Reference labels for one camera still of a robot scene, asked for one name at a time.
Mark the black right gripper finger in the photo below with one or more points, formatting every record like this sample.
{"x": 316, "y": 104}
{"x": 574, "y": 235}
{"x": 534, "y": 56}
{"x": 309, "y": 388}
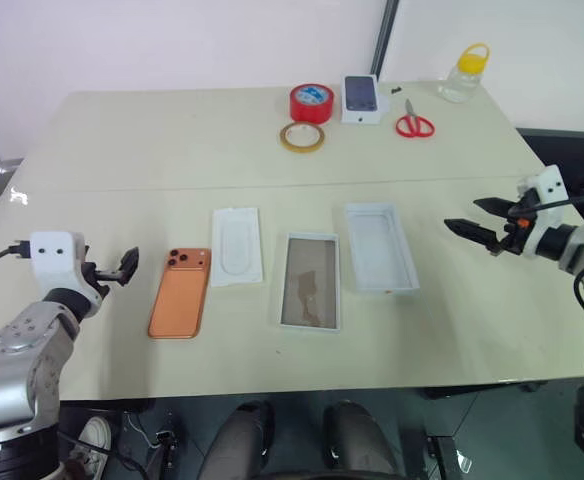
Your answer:
{"x": 494, "y": 205}
{"x": 472, "y": 230}

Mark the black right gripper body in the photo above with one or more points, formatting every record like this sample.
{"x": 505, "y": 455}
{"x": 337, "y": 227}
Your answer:
{"x": 514, "y": 235}

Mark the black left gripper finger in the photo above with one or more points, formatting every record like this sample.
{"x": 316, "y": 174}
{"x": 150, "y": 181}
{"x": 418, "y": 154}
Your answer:
{"x": 86, "y": 252}
{"x": 129, "y": 265}

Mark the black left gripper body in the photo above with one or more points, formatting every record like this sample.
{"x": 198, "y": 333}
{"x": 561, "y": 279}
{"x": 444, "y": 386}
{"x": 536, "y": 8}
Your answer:
{"x": 97, "y": 277}

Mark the orange smartphone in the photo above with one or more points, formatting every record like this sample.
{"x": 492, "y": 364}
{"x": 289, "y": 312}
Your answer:
{"x": 179, "y": 300}

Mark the white box lid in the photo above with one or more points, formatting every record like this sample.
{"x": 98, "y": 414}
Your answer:
{"x": 379, "y": 250}

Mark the white paper insert tray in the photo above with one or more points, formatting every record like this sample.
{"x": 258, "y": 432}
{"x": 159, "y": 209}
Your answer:
{"x": 237, "y": 250}

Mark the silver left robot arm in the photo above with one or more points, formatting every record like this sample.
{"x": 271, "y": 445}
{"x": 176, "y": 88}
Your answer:
{"x": 22, "y": 345}

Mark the white phone box base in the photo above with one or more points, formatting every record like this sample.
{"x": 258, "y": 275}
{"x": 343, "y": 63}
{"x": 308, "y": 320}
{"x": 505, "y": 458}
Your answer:
{"x": 309, "y": 285}

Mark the phone box with dark print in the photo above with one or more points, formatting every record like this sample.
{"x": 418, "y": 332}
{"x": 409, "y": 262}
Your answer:
{"x": 359, "y": 95}

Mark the dark chair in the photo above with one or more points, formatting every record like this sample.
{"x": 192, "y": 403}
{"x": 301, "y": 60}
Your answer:
{"x": 572, "y": 155}

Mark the clear jar with yellow lid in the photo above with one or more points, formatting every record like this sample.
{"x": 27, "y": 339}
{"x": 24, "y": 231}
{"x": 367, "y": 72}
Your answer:
{"x": 459, "y": 82}

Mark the black table support bar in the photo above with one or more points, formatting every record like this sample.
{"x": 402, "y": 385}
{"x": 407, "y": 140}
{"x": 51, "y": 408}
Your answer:
{"x": 472, "y": 390}

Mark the white shoe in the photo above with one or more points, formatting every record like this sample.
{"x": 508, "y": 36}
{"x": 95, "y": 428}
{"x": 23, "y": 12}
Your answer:
{"x": 96, "y": 437}

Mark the yellow clear tape roll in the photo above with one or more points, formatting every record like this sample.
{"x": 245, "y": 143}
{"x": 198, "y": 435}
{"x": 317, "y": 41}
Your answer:
{"x": 302, "y": 146}

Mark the dark grey rounded shape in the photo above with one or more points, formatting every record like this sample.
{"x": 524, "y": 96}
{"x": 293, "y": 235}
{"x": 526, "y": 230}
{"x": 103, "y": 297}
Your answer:
{"x": 357, "y": 440}
{"x": 237, "y": 440}

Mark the red tape roll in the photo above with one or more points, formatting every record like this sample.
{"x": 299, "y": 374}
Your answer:
{"x": 302, "y": 111}

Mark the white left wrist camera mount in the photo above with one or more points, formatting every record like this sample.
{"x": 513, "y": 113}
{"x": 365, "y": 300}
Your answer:
{"x": 52, "y": 260}

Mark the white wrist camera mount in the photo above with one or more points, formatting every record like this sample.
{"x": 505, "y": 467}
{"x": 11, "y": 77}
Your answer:
{"x": 52, "y": 260}
{"x": 547, "y": 185}

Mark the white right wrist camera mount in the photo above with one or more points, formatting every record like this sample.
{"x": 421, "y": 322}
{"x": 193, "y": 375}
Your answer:
{"x": 547, "y": 185}

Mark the black vertical post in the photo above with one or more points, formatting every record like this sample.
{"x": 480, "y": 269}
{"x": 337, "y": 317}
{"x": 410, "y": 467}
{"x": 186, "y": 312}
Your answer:
{"x": 384, "y": 35}

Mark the black metal floor bracket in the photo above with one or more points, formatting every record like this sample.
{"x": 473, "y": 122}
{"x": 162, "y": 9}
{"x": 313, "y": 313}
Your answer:
{"x": 447, "y": 452}

